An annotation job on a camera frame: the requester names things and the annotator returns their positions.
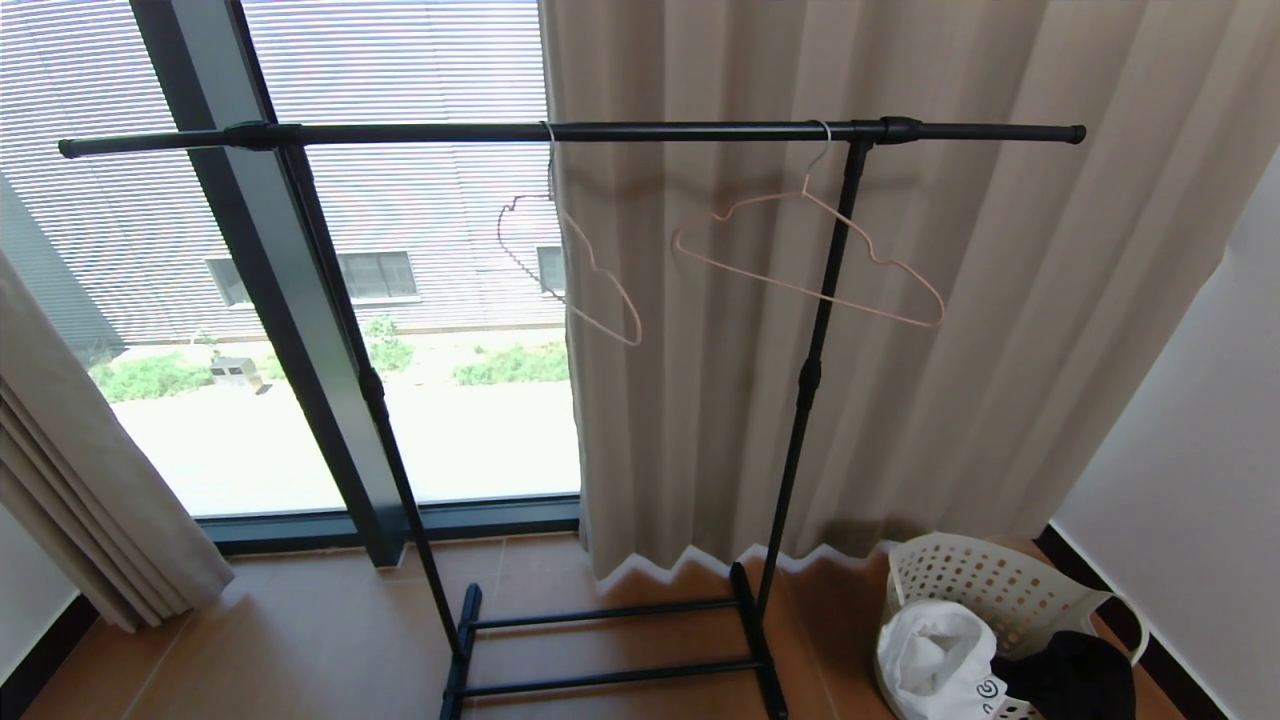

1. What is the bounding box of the pink clothes hanger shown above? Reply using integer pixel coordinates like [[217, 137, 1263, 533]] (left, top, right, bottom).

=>
[[497, 125, 644, 349], [673, 125, 946, 330]]

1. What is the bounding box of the white printed t-shirt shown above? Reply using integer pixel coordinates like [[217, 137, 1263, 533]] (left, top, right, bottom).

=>
[[878, 598, 1011, 720]]

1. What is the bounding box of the black clothes rack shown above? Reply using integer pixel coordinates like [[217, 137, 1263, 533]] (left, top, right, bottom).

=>
[[58, 116, 1087, 720]]

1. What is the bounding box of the white laundry basket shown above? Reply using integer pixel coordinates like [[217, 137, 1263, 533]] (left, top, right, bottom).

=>
[[875, 532, 1151, 720]]

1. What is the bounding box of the beige curtain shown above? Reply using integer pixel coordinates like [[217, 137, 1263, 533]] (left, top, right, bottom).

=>
[[538, 0, 1280, 583], [0, 250, 236, 634]]

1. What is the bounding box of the window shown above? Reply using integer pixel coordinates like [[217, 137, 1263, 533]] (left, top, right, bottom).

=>
[[0, 0, 582, 568]]

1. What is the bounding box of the black garment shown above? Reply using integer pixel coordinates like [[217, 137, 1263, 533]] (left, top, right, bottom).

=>
[[990, 630, 1138, 720]]

